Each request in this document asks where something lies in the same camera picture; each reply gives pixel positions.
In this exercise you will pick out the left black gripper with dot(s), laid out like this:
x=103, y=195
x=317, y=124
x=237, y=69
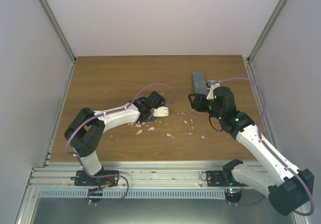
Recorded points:
x=149, y=120

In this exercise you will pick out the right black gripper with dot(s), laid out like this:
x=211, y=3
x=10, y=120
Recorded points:
x=197, y=105

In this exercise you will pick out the grey glasses case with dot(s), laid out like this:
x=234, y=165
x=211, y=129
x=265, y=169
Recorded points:
x=156, y=100

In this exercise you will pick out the teal glasses case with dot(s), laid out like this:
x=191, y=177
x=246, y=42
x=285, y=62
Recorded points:
x=199, y=82

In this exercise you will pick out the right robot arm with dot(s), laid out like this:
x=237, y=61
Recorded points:
x=286, y=186

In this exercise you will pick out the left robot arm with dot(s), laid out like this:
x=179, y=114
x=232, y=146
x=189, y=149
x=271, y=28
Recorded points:
x=84, y=133

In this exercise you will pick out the white paper scraps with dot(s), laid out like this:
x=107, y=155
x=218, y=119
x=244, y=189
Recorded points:
x=175, y=125

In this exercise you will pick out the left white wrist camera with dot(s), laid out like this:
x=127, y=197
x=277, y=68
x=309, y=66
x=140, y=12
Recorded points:
x=162, y=111

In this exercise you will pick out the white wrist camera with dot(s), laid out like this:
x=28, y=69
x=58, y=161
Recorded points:
x=211, y=85
x=162, y=111

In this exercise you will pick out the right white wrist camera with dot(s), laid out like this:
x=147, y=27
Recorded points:
x=211, y=85

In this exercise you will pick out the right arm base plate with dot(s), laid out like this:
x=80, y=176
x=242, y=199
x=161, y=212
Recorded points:
x=216, y=179

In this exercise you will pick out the slotted cable duct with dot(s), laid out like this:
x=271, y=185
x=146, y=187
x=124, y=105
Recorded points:
x=135, y=193

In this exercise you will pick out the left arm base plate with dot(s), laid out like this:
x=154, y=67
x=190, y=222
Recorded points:
x=82, y=179

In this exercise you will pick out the aluminium frame rail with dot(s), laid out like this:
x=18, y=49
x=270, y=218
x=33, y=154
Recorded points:
x=140, y=174

